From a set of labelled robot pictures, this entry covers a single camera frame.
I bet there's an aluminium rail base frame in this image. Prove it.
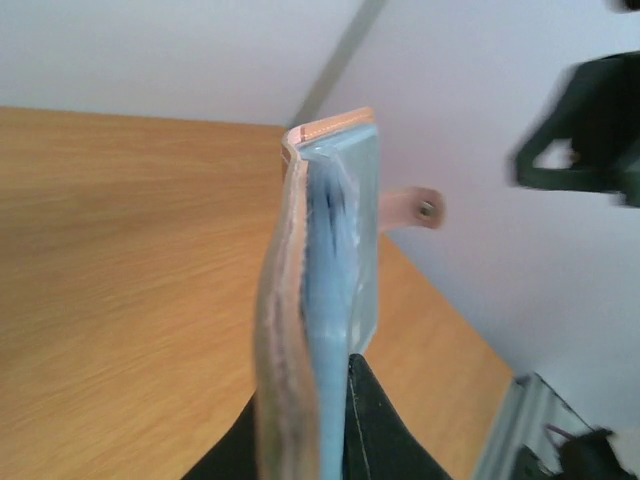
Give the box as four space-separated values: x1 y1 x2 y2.
472 373 590 479

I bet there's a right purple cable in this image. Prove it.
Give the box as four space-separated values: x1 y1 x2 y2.
544 422 576 446

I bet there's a pink leather card holder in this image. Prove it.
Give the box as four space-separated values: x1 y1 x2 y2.
253 107 445 479

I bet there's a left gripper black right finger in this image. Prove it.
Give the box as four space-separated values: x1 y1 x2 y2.
343 354 448 480

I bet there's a right aluminium corner post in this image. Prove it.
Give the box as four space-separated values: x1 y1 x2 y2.
289 0 388 128

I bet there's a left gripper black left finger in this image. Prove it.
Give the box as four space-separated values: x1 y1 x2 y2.
184 396 258 480

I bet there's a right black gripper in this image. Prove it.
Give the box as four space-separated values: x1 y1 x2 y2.
512 51 639 208

